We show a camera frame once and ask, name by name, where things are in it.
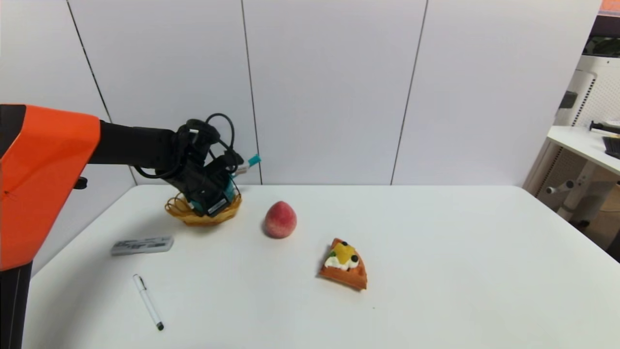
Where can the pink red peach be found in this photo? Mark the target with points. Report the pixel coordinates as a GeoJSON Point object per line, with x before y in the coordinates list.
{"type": "Point", "coordinates": [280, 220]}

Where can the black keyboard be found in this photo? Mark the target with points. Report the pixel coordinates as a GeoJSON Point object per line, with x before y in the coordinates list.
{"type": "Point", "coordinates": [612, 147]}

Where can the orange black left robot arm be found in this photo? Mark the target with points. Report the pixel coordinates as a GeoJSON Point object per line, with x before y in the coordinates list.
{"type": "Point", "coordinates": [48, 169]}

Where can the black tool on desk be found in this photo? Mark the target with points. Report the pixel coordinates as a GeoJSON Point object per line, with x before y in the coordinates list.
{"type": "Point", "coordinates": [605, 127]}

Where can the white marker pen black cap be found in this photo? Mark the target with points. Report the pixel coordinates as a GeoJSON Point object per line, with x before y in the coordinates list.
{"type": "Point", "coordinates": [147, 303]}

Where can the waffle slice with fruit topping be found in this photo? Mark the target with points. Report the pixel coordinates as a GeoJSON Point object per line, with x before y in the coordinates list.
{"type": "Point", "coordinates": [346, 274]}

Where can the white height-adjustable desk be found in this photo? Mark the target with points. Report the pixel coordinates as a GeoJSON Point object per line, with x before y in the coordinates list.
{"type": "Point", "coordinates": [581, 143]}

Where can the white perforated cabinet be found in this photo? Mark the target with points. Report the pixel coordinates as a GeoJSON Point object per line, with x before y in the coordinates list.
{"type": "Point", "coordinates": [600, 92]}

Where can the orange object at edge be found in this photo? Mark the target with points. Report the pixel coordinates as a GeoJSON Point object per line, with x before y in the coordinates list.
{"type": "Point", "coordinates": [203, 220]}

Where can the black knob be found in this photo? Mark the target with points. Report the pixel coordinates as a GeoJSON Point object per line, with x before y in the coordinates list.
{"type": "Point", "coordinates": [80, 183]}

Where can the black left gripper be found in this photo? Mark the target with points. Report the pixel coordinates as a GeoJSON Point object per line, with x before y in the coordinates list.
{"type": "Point", "coordinates": [217, 205]}

